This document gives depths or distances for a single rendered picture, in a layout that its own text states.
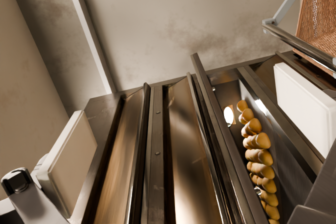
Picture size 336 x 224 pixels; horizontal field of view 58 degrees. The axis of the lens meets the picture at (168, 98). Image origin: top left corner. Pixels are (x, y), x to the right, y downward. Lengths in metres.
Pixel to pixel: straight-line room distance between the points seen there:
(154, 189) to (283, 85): 0.86
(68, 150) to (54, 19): 3.69
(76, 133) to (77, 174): 0.03
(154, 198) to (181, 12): 2.90
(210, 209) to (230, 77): 1.09
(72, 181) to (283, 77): 0.13
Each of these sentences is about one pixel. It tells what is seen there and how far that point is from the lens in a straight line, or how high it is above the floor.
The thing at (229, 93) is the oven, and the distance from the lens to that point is 1.88.
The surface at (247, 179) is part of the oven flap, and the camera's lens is 0.76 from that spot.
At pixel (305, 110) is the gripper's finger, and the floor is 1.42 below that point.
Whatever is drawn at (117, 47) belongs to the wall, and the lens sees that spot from 3.78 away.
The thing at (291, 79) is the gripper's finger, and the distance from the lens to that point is 0.18.
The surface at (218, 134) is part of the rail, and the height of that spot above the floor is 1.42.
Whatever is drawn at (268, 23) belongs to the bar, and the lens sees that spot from 1.13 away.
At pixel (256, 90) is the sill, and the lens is 1.51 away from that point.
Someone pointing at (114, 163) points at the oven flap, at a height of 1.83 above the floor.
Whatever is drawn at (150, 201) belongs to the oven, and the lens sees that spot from 0.99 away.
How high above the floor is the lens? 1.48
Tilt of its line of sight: 4 degrees up
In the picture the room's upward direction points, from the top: 103 degrees counter-clockwise
